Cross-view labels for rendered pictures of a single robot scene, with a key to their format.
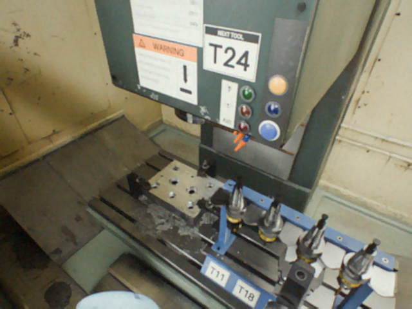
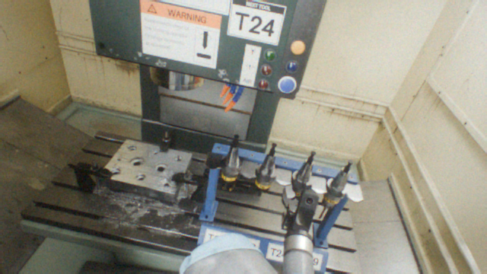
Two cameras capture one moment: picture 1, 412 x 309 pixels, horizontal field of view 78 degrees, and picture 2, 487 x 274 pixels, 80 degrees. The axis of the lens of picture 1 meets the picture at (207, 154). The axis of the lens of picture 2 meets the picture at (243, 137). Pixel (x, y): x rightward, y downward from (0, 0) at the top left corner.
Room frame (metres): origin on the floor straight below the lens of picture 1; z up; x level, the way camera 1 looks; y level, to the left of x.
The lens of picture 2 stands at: (-0.07, 0.25, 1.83)
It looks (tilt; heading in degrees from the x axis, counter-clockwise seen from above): 37 degrees down; 327
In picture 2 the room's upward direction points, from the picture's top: 12 degrees clockwise
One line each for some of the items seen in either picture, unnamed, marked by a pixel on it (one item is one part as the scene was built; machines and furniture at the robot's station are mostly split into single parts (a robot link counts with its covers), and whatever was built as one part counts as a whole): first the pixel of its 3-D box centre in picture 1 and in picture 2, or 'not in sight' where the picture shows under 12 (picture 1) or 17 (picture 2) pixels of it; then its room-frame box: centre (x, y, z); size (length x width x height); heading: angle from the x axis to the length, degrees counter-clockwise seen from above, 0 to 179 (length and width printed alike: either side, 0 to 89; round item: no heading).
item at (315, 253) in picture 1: (310, 244); (301, 180); (0.37, -0.27, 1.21); 0.06 x 0.06 x 0.03
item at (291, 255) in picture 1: (290, 253); (286, 192); (0.37, -0.23, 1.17); 0.09 x 0.03 x 0.06; 162
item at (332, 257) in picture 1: (332, 256); (318, 185); (0.34, -0.32, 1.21); 0.07 x 0.05 x 0.01; 146
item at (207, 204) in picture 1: (210, 211); (189, 183); (0.67, -0.02, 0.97); 0.13 x 0.03 x 0.15; 56
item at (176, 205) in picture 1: (183, 188); (148, 168); (0.80, 0.10, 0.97); 0.29 x 0.23 x 0.05; 56
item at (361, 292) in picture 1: (358, 293); (333, 211); (0.33, -0.44, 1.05); 0.10 x 0.05 x 0.30; 146
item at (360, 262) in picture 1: (364, 257); (342, 178); (0.31, -0.36, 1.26); 0.04 x 0.04 x 0.07
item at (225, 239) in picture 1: (226, 219); (212, 185); (0.57, -0.07, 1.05); 0.10 x 0.05 x 0.30; 146
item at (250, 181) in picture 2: not in sight; (233, 180); (0.67, -0.22, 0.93); 0.26 x 0.05 x 0.06; 61
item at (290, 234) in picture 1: (289, 234); (283, 176); (0.41, -0.23, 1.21); 0.07 x 0.05 x 0.01; 146
